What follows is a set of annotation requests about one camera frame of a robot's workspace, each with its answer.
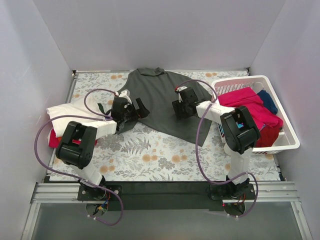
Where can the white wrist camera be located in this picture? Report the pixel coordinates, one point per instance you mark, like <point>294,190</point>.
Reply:
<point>125,94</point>
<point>180,88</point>

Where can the folded white t shirt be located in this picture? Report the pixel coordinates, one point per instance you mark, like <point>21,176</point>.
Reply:
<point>75,108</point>

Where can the floral patterned table mat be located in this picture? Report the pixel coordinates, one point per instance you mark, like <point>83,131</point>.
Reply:
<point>143,154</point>

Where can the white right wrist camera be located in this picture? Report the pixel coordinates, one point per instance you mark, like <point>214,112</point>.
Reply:
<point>180,88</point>

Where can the white plastic laundry basket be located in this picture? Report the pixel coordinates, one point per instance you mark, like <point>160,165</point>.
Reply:
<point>287,138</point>

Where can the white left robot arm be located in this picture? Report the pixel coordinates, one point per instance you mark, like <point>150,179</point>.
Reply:
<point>78,141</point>

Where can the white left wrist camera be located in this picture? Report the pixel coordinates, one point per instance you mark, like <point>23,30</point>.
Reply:
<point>125,94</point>

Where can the dark red t shirt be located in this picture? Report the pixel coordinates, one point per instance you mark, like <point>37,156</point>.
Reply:
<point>268,135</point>

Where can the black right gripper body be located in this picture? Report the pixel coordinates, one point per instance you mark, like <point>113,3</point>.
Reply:
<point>176,109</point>

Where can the grey t shirt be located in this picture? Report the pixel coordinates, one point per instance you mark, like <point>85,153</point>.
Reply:
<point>156,89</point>

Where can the pink t shirt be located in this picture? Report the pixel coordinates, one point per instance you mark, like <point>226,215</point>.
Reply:
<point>248,98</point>

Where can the teal t shirt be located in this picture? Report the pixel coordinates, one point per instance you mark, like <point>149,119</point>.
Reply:
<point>240,125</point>

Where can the aluminium frame rail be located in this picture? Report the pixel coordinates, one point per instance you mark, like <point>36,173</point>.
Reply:
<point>47,193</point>

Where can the folded dark green t shirt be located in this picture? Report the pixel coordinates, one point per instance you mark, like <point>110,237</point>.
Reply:
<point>101,108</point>

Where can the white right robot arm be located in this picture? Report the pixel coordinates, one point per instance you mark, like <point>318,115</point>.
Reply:
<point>240,134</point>

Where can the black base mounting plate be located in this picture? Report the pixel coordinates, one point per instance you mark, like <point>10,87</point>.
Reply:
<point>164,195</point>

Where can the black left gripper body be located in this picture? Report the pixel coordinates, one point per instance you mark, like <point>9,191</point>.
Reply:
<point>135,110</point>

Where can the navy blue t shirt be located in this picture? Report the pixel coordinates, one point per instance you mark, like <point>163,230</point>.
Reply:
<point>268,102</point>

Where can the folded magenta t shirt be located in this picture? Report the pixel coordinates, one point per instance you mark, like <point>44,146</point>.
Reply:
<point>53,141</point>

